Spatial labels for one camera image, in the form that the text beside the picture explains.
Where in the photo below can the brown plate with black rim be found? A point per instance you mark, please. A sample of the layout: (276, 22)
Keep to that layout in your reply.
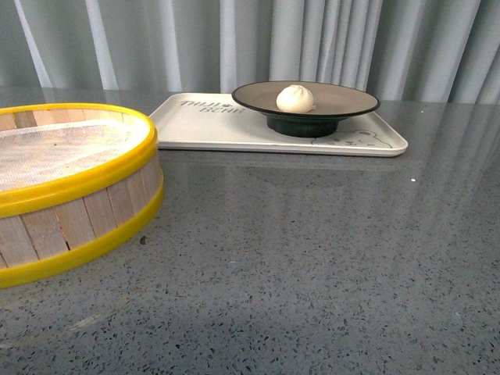
(333, 103)

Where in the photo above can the white steamed bun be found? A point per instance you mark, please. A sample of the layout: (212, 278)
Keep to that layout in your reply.
(295, 99)

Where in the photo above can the white bear print tray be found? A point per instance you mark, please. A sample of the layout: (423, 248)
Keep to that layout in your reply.
(215, 122)

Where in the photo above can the yellow rimmed bamboo steamer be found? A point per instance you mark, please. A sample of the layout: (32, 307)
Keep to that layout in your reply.
(55, 226)

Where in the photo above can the grey pleated curtain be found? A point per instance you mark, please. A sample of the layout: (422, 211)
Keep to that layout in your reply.
(428, 51)

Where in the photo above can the white steamer liner cloth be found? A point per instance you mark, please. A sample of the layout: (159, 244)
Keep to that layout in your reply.
(33, 156)

